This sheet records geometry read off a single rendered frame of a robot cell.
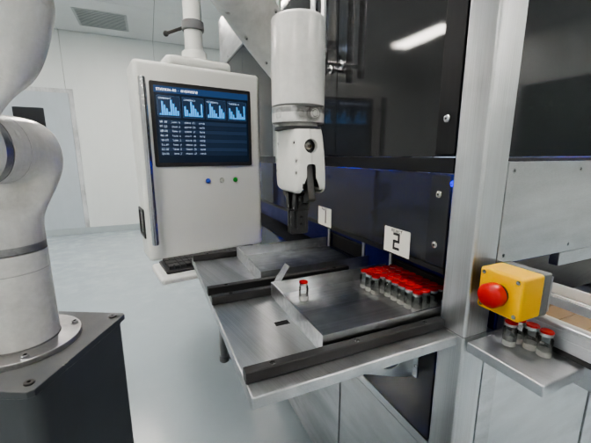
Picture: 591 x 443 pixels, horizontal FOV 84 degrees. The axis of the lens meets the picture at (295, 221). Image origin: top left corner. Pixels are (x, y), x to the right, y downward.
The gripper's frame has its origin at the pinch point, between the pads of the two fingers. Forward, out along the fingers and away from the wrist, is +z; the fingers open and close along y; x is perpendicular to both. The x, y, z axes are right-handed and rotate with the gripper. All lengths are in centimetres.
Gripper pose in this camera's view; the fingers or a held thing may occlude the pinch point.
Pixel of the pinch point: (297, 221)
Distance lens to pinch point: 55.8
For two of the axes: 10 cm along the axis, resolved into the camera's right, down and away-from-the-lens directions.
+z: 0.0, 9.8, 2.0
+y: -4.1, -1.8, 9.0
